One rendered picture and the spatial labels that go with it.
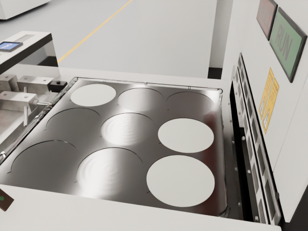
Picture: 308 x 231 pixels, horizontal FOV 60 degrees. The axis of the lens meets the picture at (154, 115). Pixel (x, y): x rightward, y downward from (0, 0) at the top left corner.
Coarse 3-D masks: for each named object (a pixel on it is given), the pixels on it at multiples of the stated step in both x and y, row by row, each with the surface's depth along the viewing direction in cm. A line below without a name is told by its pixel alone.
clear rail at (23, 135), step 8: (72, 80) 65; (64, 88) 62; (56, 96) 59; (48, 104) 56; (40, 112) 54; (48, 112) 55; (40, 120) 52; (32, 128) 50; (24, 136) 48; (16, 144) 46; (8, 152) 44; (0, 160) 43
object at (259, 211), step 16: (240, 80) 57; (240, 96) 51; (240, 112) 48; (240, 128) 46; (240, 144) 50; (240, 160) 47; (256, 160) 37; (240, 176) 44; (256, 176) 34; (240, 192) 41; (256, 192) 32; (240, 208) 40; (256, 208) 31
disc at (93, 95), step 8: (80, 88) 63; (88, 88) 63; (96, 88) 63; (104, 88) 63; (112, 88) 63; (72, 96) 60; (80, 96) 60; (88, 96) 60; (96, 96) 60; (104, 96) 60; (112, 96) 60; (80, 104) 57; (88, 104) 57; (96, 104) 57
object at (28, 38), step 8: (24, 32) 79; (32, 32) 79; (40, 32) 79; (48, 32) 79; (8, 40) 72; (16, 40) 73; (24, 40) 74; (32, 40) 72; (24, 48) 68; (0, 56) 63; (8, 56) 63
